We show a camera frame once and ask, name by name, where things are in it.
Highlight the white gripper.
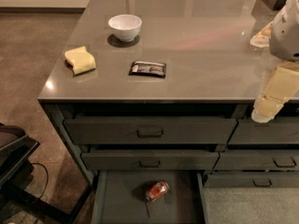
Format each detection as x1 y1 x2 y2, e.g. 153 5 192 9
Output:
250 4 299 123

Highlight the red coke can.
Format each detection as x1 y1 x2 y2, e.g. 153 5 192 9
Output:
145 180 169 202

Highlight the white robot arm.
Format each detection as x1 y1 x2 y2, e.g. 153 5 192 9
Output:
250 0 299 123

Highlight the top right drawer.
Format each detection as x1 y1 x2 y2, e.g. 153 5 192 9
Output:
229 117 299 145

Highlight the middle right drawer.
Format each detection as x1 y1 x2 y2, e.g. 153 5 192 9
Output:
214 149 299 171

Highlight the bottom right drawer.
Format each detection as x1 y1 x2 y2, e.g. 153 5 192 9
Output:
204 173 299 188

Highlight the grey drawer cabinet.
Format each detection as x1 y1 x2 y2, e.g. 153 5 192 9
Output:
38 0 299 224

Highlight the middle left drawer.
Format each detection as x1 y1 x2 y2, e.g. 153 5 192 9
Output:
81 149 219 171

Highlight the open bottom left drawer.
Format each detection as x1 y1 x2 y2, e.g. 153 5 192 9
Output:
91 171 209 224

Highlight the top left drawer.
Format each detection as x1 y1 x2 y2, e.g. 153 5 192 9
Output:
64 117 236 145

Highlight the dark snack packet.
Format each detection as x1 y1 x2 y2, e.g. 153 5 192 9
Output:
129 61 166 77

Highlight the white ceramic bowl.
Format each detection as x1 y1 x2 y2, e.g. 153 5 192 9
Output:
108 14 142 42

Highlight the yellow sponge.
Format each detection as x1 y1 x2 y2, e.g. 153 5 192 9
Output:
64 47 96 76

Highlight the black chair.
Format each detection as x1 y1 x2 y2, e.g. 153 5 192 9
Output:
0 123 92 224

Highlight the black cable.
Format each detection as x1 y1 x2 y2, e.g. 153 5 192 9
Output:
29 161 50 203

